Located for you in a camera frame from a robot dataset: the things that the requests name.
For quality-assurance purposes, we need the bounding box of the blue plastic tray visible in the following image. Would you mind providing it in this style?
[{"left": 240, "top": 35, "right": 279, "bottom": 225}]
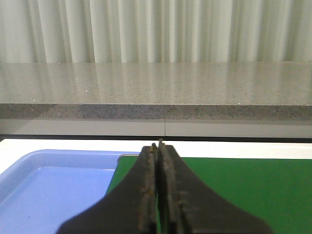
[{"left": 0, "top": 150, "right": 125, "bottom": 234}]

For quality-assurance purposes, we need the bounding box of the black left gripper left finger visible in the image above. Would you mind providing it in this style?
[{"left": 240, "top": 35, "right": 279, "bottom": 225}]
[{"left": 58, "top": 144, "right": 157, "bottom": 234}]

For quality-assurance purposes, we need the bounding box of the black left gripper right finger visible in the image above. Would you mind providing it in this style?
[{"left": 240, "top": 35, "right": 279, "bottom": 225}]
[{"left": 157, "top": 142, "right": 273, "bottom": 234}]

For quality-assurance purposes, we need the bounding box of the grey stone countertop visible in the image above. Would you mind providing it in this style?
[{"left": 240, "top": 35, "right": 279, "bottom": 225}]
[{"left": 0, "top": 62, "right": 312, "bottom": 122}]

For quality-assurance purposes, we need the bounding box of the grey cabinet panel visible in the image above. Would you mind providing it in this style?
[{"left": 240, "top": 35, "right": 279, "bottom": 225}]
[{"left": 0, "top": 119, "right": 312, "bottom": 138}]

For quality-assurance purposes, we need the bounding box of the white pleated curtain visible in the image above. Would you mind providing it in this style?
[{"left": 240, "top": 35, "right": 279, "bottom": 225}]
[{"left": 0, "top": 0, "right": 312, "bottom": 63}]

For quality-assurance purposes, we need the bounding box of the green conveyor belt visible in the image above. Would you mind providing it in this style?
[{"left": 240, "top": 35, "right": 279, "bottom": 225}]
[{"left": 105, "top": 156, "right": 312, "bottom": 234}]

